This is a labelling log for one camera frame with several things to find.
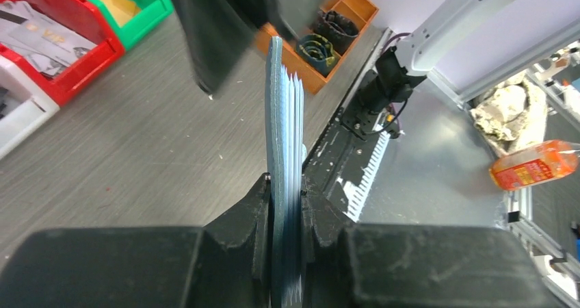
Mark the green plastic bin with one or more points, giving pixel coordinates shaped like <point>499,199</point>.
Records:
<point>132,20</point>

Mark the gold cards in green bin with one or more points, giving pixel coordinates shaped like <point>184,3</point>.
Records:
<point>122,11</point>

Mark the black rolled belt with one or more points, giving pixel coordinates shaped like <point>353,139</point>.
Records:
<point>336,28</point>

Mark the silver cards in red bin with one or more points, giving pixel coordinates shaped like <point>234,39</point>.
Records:
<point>46,44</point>

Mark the rolled belt bottom left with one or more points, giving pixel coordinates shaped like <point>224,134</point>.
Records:
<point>318,52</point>

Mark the blue leather card holder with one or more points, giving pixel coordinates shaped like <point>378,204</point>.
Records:
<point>284,128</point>

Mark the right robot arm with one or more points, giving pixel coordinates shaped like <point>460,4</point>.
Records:
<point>406,65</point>

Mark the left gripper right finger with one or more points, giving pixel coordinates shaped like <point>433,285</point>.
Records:
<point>348,264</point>

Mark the red plastic bin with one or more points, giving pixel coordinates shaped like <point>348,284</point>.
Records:
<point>86,19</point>

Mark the black cards in white bin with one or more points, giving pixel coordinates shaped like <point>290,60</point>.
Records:
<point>3,102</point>

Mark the orange compartment tray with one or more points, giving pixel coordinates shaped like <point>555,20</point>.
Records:
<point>361,12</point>

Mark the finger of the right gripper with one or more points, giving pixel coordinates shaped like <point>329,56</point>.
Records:
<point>217,33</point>
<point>290,17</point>

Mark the orange plastic bottle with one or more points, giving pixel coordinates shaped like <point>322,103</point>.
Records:
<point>547,161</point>

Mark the white plastic bin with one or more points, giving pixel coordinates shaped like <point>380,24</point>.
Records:
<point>28,106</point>

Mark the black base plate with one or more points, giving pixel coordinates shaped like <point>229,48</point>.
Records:
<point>345,160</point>

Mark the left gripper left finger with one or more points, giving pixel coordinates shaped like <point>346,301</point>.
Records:
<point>223,264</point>

